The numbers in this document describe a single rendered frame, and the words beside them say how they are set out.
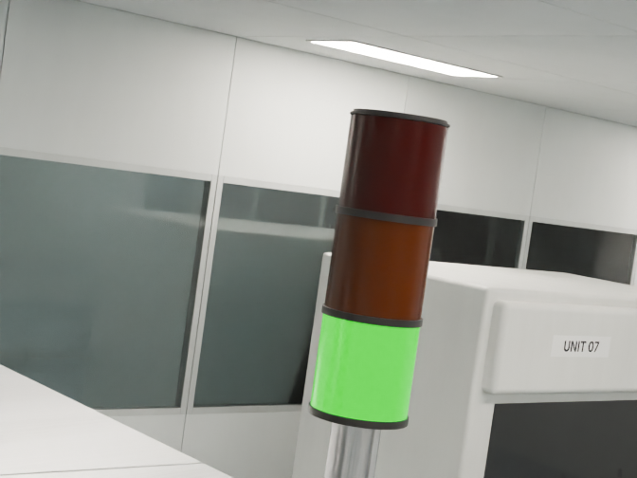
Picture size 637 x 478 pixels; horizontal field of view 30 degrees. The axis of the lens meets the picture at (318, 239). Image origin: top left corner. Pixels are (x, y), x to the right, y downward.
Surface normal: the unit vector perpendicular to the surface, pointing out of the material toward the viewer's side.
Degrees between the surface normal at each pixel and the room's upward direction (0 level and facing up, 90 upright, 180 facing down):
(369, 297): 90
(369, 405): 90
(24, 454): 0
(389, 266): 90
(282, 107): 90
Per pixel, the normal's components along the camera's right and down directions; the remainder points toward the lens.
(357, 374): -0.17, 0.03
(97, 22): 0.63, 0.13
